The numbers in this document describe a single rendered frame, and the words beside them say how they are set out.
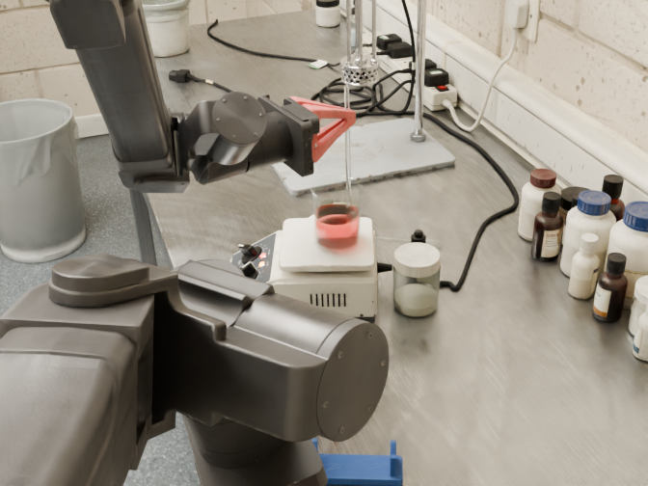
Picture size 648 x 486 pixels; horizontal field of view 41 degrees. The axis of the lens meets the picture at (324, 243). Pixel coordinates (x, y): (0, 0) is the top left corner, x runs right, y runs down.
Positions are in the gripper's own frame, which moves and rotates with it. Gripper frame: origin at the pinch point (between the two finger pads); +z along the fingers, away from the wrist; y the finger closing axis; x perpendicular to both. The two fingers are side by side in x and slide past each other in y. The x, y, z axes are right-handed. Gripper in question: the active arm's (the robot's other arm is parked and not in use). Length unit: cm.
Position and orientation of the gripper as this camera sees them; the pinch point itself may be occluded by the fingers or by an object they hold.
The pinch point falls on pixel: (347, 117)
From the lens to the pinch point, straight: 102.3
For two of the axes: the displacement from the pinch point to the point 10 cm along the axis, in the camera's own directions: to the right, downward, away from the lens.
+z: 8.5, -3.0, 4.4
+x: 0.3, 8.5, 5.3
